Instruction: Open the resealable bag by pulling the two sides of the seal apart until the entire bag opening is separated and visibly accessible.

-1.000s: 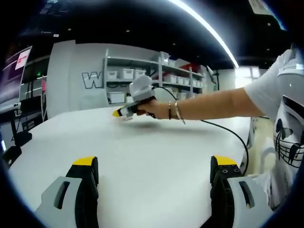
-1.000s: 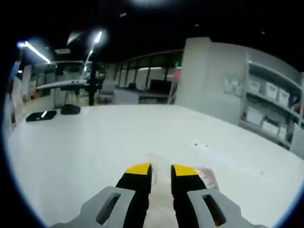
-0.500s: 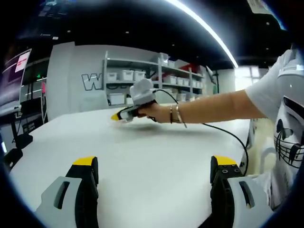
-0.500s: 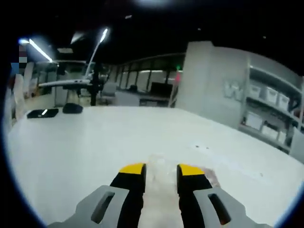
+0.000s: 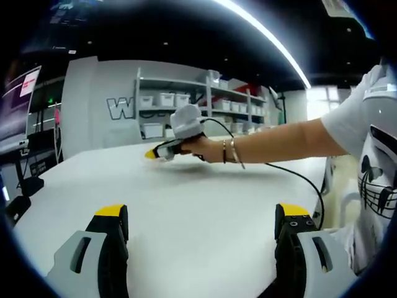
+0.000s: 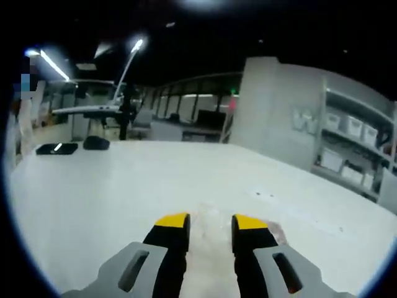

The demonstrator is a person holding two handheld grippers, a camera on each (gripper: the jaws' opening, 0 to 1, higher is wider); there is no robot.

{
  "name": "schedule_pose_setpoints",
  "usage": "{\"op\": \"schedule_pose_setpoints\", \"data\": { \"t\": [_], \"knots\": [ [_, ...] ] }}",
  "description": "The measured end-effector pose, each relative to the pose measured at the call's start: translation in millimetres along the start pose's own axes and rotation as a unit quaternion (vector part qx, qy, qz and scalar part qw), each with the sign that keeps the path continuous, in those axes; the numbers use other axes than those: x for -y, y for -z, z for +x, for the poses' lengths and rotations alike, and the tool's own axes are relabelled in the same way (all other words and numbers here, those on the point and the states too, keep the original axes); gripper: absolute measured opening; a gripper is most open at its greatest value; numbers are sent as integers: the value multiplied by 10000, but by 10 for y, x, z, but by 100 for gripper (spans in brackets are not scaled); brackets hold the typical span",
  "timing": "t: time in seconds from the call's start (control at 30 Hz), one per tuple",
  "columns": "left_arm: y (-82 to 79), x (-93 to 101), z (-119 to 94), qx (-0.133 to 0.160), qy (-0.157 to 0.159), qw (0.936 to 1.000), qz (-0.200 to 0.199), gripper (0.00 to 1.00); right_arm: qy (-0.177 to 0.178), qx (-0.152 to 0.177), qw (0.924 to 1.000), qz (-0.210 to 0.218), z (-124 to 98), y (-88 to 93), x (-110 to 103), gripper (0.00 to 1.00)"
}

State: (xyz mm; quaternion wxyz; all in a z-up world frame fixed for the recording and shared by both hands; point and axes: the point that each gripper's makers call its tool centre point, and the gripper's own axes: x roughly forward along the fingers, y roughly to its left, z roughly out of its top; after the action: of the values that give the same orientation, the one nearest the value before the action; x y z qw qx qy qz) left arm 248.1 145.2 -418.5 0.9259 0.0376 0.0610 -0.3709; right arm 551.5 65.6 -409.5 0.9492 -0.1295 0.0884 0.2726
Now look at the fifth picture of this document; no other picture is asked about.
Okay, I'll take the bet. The row of white storage bins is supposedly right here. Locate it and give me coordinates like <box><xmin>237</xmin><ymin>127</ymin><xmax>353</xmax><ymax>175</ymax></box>
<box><xmin>139</xmin><ymin>70</ymin><xmax>267</xmax><ymax>139</ymax></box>

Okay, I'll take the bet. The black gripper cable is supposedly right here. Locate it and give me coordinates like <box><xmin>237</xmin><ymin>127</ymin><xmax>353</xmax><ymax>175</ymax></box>
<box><xmin>200</xmin><ymin>117</ymin><xmax>326</xmax><ymax>232</ymax></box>

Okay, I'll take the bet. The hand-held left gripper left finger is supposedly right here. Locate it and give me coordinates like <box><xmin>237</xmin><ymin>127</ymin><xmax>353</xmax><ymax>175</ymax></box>
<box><xmin>46</xmin><ymin>204</ymin><xmax>130</xmax><ymax>298</ymax></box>

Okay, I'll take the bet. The black chair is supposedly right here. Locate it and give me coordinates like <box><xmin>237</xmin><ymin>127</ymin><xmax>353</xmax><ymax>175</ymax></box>
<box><xmin>6</xmin><ymin>195</ymin><xmax>32</xmax><ymax>225</ymax></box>

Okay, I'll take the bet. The grey metal shelving unit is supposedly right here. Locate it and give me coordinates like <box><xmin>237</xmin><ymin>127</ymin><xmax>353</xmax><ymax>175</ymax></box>
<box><xmin>135</xmin><ymin>67</ymin><xmax>269</xmax><ymax>140</ymax></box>

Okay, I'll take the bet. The large display monitor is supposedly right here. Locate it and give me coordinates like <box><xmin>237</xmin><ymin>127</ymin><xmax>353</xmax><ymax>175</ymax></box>
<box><xmin>0</xmin><ymin>65</ymin><xmax>43</xmax><ymax>153</ymax></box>

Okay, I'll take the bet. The person's right hand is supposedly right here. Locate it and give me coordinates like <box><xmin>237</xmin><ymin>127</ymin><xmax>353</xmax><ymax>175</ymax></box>
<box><xmin>179</xmin><ymin>134</ymin><xmax>225</xmax><ymax>164</ymax></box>

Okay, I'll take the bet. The ceiling light strip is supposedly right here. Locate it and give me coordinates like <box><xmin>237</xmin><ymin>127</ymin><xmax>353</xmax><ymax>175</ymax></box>
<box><xmin>216</xmin><ymin>0</ymin><xmax>312</xmax><ymax>88</ymax></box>

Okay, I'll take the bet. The gold bracelet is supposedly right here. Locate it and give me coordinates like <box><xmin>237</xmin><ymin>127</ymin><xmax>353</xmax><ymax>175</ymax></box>
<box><xmin>230</xmin><ymin>138</ymin><xmax>246</xmax><ymax>170</ymax></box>

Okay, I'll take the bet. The person in white shirt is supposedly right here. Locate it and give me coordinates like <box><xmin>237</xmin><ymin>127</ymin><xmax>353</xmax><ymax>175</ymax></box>
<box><xmin>321</xmin><ymin>63</ymin><xmax>397</xmax><ymax>274</ymax></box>

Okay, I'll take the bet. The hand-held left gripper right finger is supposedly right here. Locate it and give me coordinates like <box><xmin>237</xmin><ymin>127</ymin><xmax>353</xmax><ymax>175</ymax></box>
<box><xmin>274</xmin><ymin>203</ymin><xmax>357</xmax><ymax>298</ymax></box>

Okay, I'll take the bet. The bright window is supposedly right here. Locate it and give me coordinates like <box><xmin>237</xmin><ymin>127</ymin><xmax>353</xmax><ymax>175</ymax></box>
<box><xmin>306</xmin><ymin>85</ymin><xmax>354</xmax><ymax>125</ymax></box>

